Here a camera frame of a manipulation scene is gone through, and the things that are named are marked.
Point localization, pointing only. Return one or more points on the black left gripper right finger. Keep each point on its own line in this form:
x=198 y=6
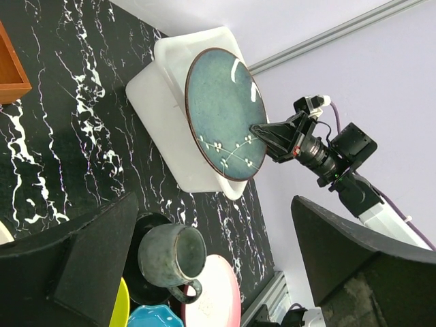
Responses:
x=359 y=277

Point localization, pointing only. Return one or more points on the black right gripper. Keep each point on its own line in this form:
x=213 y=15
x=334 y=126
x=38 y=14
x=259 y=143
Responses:
x=327 y=158

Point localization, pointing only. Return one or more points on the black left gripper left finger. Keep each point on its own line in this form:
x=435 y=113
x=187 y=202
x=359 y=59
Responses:
x=68 y=275

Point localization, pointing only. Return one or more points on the teal ceramic floral plate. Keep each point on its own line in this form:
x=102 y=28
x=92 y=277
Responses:
x=222 y=102

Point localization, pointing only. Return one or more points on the blue dotted scalloped plate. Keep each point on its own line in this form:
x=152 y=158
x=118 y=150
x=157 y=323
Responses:
x=154 y=316

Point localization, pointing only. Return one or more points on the translucent white plastic bin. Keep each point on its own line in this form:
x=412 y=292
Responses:
x=157 y=95

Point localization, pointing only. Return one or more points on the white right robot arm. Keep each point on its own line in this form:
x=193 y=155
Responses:
x=373 y=208

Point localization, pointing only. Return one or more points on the yellow plastic bowl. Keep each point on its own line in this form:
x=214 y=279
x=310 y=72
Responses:
x=120 y=313

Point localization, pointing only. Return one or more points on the black saucer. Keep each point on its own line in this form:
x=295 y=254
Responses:
x=141 y=292

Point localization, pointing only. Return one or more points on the cream white bowl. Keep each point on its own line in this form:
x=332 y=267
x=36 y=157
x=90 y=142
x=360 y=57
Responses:
x=5 y=234

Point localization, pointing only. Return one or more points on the grey ceramic mug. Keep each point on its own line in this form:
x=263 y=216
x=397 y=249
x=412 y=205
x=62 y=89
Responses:
x=172 y=256

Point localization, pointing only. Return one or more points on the pink plastic plate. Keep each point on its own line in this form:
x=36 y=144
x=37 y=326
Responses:
x=219 y=304

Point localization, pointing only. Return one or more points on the orange wooden divided tray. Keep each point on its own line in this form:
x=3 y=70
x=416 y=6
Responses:
x=14 y=81

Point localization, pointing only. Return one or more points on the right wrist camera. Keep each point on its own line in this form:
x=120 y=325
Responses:
x=312 y=105

